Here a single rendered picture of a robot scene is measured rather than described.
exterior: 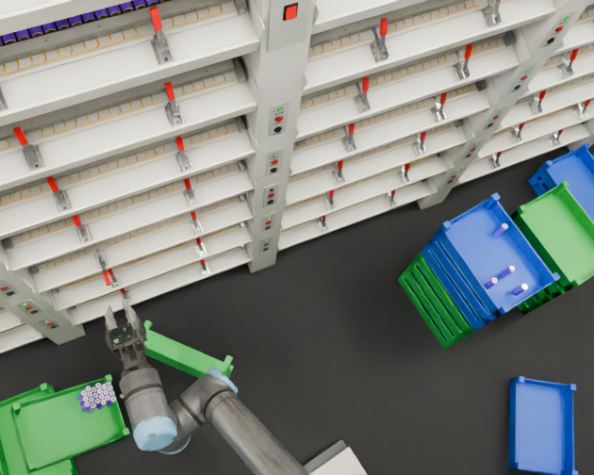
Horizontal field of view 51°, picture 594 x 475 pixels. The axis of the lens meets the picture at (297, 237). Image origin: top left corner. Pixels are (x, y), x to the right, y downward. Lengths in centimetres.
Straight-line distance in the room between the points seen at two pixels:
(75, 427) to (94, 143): 118
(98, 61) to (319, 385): 145
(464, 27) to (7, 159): 95
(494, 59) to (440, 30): 29
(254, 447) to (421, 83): 92
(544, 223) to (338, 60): 114
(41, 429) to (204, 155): 112
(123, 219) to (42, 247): 20
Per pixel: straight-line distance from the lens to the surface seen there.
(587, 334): 255
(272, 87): 122
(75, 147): 123
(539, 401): 241
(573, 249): 224
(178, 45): 108
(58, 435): 218
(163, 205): 157
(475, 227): 194
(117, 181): 140
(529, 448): 238
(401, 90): 154
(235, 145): 142
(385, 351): 226
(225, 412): 151
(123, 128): 123
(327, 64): 131
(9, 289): 170
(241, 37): 109
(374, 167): 187
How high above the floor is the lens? 217
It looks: 69 degrees down
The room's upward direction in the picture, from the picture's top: 13 degrees clockwise
